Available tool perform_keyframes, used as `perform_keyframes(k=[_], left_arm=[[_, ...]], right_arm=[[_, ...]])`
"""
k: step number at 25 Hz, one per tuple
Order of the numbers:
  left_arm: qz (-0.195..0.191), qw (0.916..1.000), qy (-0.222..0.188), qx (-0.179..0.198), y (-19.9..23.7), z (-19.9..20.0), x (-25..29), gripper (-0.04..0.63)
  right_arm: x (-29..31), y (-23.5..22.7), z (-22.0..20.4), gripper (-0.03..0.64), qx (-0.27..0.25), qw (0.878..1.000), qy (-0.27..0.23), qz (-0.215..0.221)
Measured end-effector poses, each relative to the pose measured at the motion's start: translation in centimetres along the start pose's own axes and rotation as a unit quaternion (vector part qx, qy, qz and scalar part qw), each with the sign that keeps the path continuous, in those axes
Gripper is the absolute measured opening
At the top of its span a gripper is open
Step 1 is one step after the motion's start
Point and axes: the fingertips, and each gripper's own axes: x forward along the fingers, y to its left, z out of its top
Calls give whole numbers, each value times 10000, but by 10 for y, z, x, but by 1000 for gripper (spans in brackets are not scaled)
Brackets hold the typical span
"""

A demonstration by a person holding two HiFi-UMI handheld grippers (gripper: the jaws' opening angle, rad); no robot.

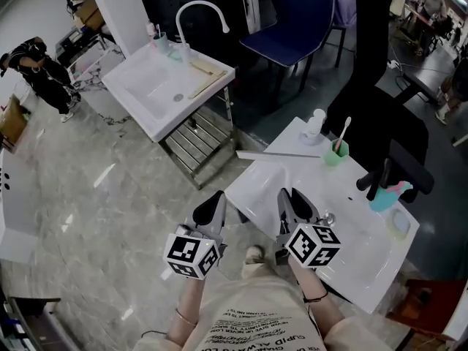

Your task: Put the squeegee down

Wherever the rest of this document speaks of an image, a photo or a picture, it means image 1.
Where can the brown cardboard box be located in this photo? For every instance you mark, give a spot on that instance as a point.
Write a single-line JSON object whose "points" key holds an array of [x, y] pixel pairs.
{"points": [[90, 15], [12, 123]]}

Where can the person's left forearm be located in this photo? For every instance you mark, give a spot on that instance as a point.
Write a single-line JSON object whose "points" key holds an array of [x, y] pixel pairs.
{"points": [[186, 303]]}

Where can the blue chair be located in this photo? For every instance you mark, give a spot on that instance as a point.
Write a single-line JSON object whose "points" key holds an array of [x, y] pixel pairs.
{"points": [[292, 31]]}

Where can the white pump bottle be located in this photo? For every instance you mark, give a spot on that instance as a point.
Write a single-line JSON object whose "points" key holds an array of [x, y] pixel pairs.
{"points": [[313, 128]]}

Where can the marble top table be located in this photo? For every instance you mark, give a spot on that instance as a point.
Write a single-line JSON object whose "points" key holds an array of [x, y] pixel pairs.
{"points": [[93, 64]]}

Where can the pale teal cup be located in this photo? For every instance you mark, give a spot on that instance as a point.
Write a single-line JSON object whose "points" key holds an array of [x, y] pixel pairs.
{"points": [[161, 43]]}

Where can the white board panel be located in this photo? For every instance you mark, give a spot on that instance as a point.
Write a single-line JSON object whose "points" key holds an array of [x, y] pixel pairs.
{"points": [[252, 4]]}

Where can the white gooseneck faucet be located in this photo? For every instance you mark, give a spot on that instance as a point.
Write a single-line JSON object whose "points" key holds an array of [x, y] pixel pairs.
{"points": [[199, 6]]}

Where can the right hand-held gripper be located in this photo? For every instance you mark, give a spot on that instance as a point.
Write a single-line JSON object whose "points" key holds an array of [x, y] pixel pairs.
{"points": [[312, 245]]}

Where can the white power strip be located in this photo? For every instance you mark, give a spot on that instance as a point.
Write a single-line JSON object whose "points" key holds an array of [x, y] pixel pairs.
{"points": [[395, 64]]}

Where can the reddish wooden stool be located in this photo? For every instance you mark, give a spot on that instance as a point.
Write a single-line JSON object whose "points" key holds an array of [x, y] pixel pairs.
{"points": [[431, 305]]}

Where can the purple cloth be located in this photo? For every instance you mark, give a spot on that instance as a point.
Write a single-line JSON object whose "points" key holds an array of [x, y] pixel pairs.
{"points": [[345, 7]]}

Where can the person's beige printed shirt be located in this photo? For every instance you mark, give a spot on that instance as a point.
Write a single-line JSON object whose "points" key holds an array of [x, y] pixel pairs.
{"points": [[256, 316]]}

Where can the black desk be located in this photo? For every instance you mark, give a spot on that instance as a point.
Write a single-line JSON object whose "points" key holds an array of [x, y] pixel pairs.
{"points": [[428, 77]]}

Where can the white sink with black faucet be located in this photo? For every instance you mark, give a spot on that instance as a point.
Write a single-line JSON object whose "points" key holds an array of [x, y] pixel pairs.
{"points": [[351, 254]]}

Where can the pink toothbrush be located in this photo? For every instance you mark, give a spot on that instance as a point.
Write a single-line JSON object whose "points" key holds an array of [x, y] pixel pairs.
{"points": [[343, 132]]}

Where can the metal sink stand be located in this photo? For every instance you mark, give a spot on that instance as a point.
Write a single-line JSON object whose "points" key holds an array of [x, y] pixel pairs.
{"points": [[199, 148]]}

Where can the black wrist band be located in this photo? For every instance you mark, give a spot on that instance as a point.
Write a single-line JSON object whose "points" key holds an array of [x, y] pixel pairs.
{"points": [[317, 298]]}

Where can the white counter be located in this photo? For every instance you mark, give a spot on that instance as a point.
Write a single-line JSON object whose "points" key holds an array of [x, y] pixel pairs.
{"points": [[14, 210]]}

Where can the person's beige shoe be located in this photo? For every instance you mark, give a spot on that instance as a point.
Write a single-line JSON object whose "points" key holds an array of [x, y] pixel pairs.
{"points": [[254, 255]]}

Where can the person's right forearm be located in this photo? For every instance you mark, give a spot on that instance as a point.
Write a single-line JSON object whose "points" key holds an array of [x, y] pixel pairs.
{"points": [[321, 305]]}

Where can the round soap dish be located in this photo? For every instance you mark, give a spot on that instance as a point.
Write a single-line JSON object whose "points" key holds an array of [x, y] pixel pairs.
{"points": [[398, 223]]}

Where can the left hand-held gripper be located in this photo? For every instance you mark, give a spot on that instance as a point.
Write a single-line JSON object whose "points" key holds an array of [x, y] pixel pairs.
{"points": [[190, 252]]}

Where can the black faucet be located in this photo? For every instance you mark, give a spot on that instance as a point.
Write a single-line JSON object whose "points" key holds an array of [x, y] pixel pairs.
{"points": [[376, 181]]}

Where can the green hexagonal cup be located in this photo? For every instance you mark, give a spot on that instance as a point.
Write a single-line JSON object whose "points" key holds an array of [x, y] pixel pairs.
{"points": [[336, 155]]}

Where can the small white bottle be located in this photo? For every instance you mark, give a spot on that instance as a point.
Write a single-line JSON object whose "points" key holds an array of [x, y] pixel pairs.
{"points": [[150, 29]]}

